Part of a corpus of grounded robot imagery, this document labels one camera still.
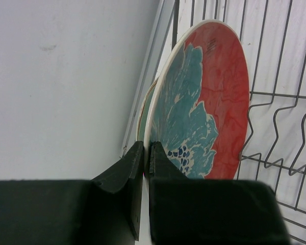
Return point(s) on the mint green flower plate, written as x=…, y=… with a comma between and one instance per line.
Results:
x=143, y=114

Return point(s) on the red and teal floral plate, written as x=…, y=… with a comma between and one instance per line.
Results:
x=198, y=110

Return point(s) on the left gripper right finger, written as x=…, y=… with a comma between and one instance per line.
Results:
x=199, y=211

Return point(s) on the wire dish rack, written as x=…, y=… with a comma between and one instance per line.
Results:
x=273, y=36

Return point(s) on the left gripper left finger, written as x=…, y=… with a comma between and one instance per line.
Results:
x=104, y=210

